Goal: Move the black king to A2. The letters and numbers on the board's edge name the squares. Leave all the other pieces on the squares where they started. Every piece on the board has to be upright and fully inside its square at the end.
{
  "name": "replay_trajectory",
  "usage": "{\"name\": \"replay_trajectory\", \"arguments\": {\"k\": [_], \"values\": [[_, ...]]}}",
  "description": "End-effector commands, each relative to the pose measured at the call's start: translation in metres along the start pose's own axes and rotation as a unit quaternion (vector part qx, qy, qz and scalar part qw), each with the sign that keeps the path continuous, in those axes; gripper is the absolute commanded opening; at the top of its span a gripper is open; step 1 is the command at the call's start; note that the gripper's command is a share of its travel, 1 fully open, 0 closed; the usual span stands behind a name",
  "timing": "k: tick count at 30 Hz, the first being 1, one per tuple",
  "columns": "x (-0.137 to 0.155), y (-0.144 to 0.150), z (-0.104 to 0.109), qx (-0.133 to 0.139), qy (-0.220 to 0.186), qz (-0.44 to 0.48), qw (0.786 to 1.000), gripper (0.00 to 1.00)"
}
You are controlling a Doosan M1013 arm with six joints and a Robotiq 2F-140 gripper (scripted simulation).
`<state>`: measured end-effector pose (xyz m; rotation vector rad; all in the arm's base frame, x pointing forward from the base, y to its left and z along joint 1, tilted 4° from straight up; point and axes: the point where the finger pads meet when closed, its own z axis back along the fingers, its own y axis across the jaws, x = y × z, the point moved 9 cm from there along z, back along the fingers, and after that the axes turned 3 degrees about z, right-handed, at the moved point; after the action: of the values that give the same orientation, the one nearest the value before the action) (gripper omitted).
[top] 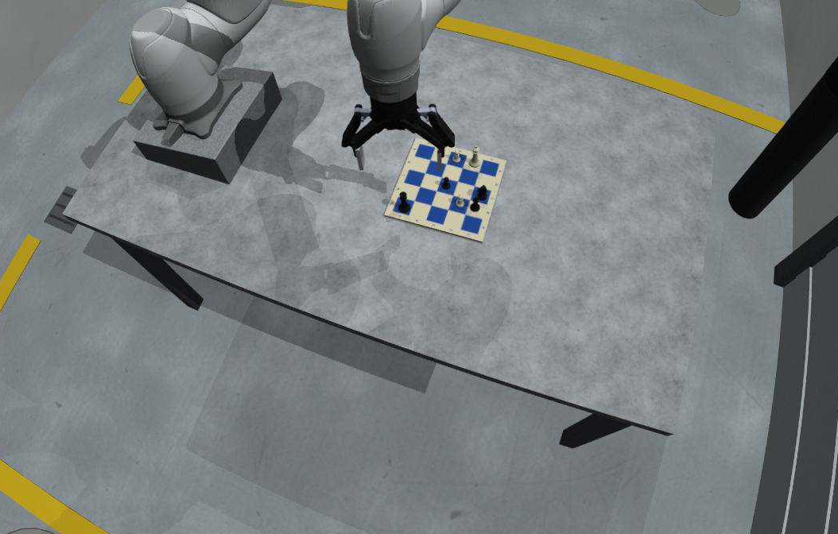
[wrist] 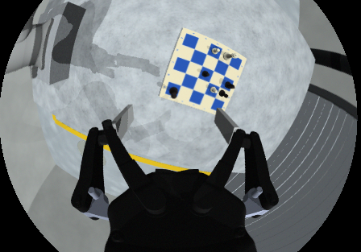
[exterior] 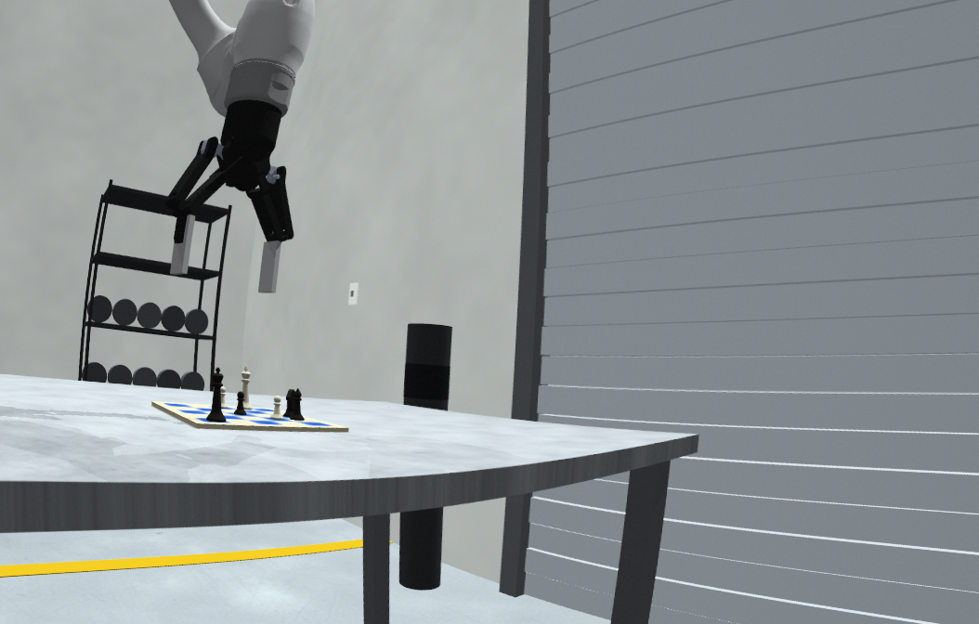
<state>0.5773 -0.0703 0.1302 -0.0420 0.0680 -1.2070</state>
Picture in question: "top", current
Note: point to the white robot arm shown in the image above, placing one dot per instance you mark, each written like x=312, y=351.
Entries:
x=176, y=53

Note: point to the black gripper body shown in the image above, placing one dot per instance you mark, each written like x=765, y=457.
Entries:
x=406, y=109

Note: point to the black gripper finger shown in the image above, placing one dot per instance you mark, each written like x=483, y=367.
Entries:
x=430, y=133
x=355, y=140

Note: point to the blue and cream chessboard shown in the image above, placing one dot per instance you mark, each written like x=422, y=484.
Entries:
x=435, y=208

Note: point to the white chess king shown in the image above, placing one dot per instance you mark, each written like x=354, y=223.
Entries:
x=475, y=162

